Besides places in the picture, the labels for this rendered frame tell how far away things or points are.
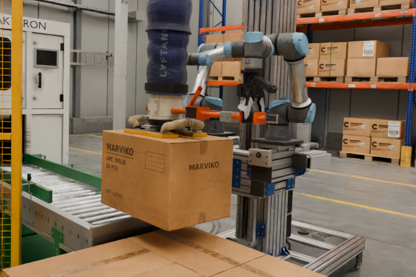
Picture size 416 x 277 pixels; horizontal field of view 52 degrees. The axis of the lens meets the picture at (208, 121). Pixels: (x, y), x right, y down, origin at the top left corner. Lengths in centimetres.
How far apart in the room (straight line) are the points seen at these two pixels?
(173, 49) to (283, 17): 92
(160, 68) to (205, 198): 67
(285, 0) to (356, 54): 667
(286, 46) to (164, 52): 62
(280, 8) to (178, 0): 83
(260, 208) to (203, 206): 80
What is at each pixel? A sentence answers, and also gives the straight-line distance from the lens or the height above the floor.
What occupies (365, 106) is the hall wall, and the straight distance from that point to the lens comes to 1068.
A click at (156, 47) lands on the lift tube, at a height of 151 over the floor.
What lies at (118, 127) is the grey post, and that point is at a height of 81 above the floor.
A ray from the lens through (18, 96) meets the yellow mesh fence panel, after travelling 280.
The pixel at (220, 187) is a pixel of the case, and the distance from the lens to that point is 212.
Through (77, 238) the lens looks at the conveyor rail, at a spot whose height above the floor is 51.
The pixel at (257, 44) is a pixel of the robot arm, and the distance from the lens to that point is 178.
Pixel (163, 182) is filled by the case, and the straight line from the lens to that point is 194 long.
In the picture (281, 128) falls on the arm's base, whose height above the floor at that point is 111.
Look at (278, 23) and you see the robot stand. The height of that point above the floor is 174.
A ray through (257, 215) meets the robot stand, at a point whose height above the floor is 52.
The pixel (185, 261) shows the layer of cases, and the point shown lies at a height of 54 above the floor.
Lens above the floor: 130
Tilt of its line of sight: 4 degrees down
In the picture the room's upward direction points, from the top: 2 degrees clockwise
